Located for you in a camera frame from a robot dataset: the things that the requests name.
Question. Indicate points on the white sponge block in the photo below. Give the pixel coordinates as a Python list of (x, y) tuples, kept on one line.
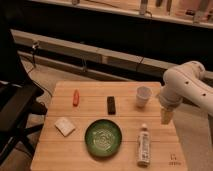
[(64, 126)]

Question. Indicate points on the green ceramic bowl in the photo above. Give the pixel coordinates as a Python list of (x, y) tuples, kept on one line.
[(103, 138)]

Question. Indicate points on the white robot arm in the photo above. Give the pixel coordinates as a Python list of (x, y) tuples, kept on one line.
[(184, 81)]

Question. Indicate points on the black rectangular block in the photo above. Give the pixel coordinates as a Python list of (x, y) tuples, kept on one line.
[(111, 105)]

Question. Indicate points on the white paper cup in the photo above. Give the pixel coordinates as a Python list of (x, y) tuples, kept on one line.
[(142, 96)]

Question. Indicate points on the white plastic bottle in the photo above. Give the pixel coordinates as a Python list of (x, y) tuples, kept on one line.
[(144, 146)]

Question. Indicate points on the cream gripper tool tip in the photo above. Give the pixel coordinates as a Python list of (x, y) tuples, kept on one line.
[(166, 115)]

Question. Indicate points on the black office chair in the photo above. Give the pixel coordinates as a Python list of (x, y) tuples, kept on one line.
[(17, 97)]

